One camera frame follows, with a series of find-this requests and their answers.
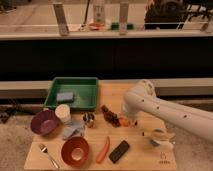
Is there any purple bowl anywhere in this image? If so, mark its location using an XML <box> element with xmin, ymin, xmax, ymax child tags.
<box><xmin>30</xmin><ymin>110</ymin><xmax>59</xmax><ymax>135</ymax></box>

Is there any blue sponge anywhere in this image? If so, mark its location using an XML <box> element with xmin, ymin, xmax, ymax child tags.
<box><xmin>56</xmin><ymin>92</ymin><xmax>74</xmax><ymax>102</ymax></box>

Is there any black rectangular block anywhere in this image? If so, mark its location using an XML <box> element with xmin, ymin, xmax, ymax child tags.
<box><xmin>109</xmin><ymin>140</ymin><xmax>130</xmax><ymax>163</ymax></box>

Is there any green plastic tray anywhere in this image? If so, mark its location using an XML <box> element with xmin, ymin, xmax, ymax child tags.
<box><xmin>44</xmin><ymin>77</ymin><xmax>98</xmax><ymax>111</ymax></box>

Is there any blue grey cloth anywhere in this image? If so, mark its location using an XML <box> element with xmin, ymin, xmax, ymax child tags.
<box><xmin>63</xmin><ymin>120</ymin><xmax>85</xmax><ymax>140</ymax></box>

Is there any dark grape bunch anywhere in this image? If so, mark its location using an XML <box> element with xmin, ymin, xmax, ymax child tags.
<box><xmin>101</xmin><ymin>105</ymin><xmax>120</xmax><ymax>127</ymax></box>

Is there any small metal can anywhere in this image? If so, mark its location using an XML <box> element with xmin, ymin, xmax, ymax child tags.
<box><xmin>83</xmin><ymin>112</ymin><xmax>95</xmax><ymax>128</ymax></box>

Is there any red bowl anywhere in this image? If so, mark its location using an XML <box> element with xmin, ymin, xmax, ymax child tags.
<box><xmin>61</xmin><ymin>137</ymin><xmax>89</xmax><ymax>167</ymax></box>

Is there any white cup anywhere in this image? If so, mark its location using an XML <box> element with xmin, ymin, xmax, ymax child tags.
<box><xmin>55</xmin><ymin>104</ymin><xmax>71</xmax><ymax>122</ymax></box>

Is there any red yellow apple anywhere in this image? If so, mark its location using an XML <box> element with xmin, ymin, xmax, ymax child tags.
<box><xmin>119</xmin><ymin>117</ymin><xmax>130</xmax><ymax>127</ymax></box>

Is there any metal fork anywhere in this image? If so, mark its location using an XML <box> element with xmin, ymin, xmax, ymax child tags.
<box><xmin>38</xmin><ymin>144</ymin><xmax>60</xmax><ymax>170</ymax></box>

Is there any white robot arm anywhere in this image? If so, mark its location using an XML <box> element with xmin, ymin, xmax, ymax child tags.
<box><xmin>122</xmin><ymin>79</ymin><xmax>213</xmax><ymax>143</ymax></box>

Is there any wooden board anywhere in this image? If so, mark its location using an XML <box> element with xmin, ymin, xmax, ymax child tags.
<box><xmin>24</xmin><ymin>82</ymin><xmax>177</xmax><ymax>171</ymax></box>

